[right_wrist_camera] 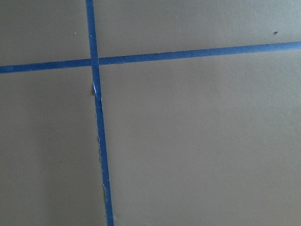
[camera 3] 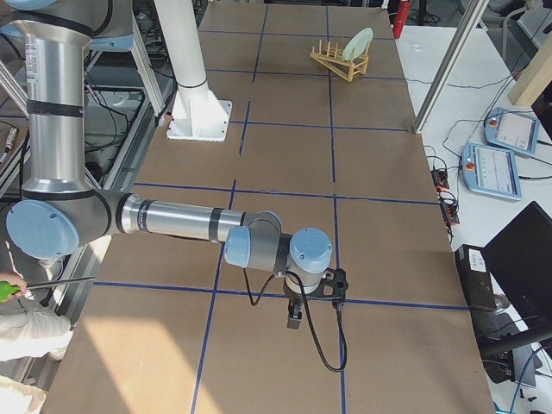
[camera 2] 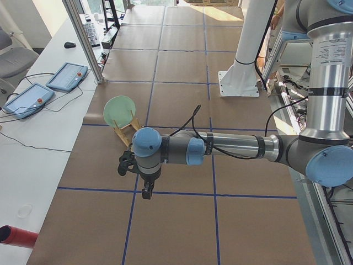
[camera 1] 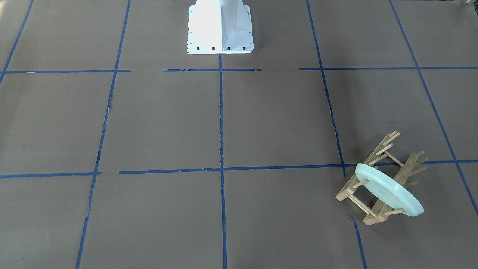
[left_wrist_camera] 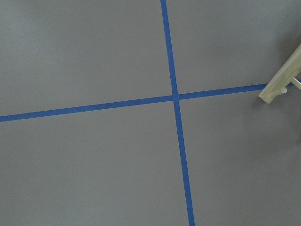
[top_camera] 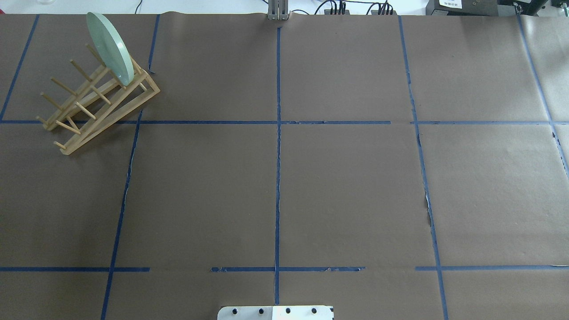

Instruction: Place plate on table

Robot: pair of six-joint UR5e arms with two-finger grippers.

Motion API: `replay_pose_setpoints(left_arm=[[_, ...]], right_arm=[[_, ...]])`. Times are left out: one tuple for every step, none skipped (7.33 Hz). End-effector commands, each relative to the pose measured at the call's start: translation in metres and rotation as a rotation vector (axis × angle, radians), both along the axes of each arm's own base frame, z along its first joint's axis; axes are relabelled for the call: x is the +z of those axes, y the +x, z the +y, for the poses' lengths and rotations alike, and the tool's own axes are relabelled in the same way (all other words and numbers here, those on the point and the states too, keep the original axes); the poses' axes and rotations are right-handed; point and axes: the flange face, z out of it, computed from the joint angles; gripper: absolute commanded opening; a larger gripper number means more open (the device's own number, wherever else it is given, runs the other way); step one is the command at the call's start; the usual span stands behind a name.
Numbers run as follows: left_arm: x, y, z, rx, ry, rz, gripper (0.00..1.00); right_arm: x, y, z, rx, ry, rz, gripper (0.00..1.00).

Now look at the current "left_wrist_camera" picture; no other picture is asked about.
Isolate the long blue tape strip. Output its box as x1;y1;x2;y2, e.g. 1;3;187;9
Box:
160;0;195;226

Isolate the wooden dish rack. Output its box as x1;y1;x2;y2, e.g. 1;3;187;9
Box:
258;45;301;104

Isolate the crossing blue tape strip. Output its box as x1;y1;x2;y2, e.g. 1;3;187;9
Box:
0;81;301;123

